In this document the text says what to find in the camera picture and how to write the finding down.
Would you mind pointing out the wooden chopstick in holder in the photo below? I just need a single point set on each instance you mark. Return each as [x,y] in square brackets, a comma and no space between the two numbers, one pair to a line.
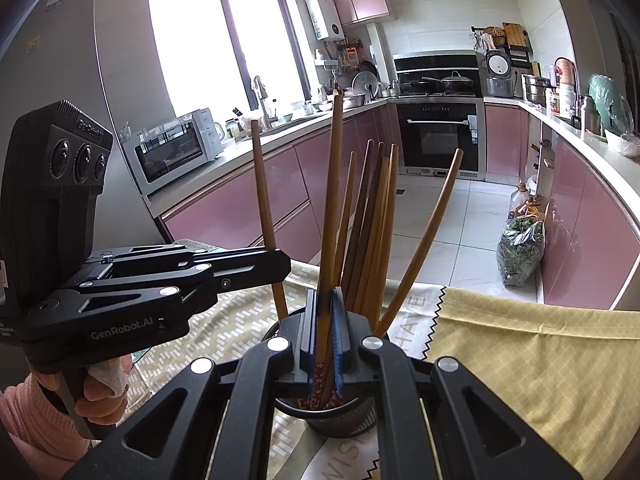
[364,253]
[358,219]
[379,279]

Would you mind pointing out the white water heater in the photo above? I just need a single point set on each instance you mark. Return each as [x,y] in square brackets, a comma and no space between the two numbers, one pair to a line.
[324,18]

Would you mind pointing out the dark brown chopstick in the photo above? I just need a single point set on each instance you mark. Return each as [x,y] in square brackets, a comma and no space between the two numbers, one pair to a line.
[381,327]

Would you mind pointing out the steel pot lid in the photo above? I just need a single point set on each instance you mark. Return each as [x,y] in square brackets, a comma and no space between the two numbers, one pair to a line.
[365,83]

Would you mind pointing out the pink kettle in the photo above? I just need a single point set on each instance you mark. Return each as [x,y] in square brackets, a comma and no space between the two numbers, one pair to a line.
[565,73]

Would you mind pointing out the black mesh utensil holder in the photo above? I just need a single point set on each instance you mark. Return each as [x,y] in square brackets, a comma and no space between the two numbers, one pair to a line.
[347,419]

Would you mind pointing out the black left camera box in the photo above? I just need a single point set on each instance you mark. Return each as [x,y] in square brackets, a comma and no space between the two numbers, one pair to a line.
[53,173]

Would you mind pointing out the light wooden chopstick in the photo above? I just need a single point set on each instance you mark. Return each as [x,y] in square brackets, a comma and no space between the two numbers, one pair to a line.
[344,222]

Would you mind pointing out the chrome kitchen faucet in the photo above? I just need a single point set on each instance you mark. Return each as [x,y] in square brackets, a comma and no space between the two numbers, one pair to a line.
[262,97]

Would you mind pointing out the yellow checked cloth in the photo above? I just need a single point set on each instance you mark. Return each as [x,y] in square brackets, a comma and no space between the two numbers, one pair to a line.
[571,373]

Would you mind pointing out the patterned beige green tablecloth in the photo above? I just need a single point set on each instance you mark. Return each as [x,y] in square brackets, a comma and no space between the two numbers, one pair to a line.
[237,322]

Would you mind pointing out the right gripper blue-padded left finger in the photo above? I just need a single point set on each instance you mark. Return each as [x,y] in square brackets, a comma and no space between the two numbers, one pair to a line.
[299,328]

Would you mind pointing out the white microwave oven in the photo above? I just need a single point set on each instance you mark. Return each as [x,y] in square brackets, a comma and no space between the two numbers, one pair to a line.
[167,152]

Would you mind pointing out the red-patterned wooden chopstick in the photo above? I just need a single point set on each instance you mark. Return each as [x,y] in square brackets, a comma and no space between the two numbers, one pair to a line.
[330,226]
[377,239]
[265,214]

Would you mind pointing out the pink left sleeve forearm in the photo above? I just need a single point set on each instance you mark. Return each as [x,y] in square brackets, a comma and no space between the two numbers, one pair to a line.
[37,440]

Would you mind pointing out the white grey rice cooker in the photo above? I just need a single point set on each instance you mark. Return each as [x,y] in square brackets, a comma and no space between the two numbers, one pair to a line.
[499,81]

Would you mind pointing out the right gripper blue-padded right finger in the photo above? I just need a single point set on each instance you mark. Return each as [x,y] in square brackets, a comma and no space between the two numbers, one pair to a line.
[363,364]

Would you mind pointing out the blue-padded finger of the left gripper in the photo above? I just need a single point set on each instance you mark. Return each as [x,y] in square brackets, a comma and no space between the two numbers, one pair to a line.
[151,255]
[237,269]

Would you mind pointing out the plastic oil bottle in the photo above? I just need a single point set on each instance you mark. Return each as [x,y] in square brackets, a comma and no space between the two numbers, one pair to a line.
[518,198]

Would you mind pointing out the left hand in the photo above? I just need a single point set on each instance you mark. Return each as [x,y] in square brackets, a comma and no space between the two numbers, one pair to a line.
[99,404]

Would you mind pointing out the steel stock pot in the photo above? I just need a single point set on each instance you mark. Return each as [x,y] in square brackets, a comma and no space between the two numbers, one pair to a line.
[535,89]

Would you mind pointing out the bag of green vegetables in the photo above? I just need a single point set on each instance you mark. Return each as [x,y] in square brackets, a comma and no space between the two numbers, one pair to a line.
[520,249]

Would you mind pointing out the wooden cutting board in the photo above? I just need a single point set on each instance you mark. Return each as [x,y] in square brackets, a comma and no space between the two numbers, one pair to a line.
[516,37]

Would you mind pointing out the black wok with lid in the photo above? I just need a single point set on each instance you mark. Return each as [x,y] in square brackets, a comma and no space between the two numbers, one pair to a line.
[454,83]

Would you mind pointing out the black built-in oven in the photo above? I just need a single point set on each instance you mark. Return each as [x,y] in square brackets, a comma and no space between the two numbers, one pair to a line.
[432,124]

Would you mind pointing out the grey refrigerator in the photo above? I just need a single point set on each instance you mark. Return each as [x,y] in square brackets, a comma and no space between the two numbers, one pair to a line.
[53,57]

